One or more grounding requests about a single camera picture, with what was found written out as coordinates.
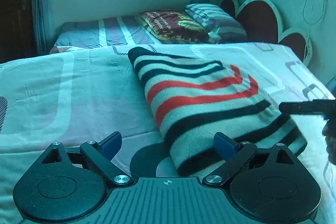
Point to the person's right hand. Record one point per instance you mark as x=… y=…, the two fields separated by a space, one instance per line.
x=329 y=132

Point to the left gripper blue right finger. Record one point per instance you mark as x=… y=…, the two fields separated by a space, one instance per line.
x=236 y=156

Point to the patterned bed sheet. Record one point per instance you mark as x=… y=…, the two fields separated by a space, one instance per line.
x=76 y=95

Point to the striped knit child sweater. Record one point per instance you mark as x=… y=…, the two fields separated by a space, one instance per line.
x=192 y=99

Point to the dark wooden door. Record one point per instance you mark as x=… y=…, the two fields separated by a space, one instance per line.
x=17 y=31

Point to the red scalloped headboard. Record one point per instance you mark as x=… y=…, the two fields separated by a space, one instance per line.
x=263 y=22

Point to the striped grey pillow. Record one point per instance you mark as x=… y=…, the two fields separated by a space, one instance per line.
x=221 y=27

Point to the left teal curtain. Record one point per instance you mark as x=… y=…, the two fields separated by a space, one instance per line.
x=43 y=1

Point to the red yellow folded blanket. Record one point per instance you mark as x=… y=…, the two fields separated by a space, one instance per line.
x=172 y=25

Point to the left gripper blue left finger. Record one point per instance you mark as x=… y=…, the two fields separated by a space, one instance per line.
x=98 y=156

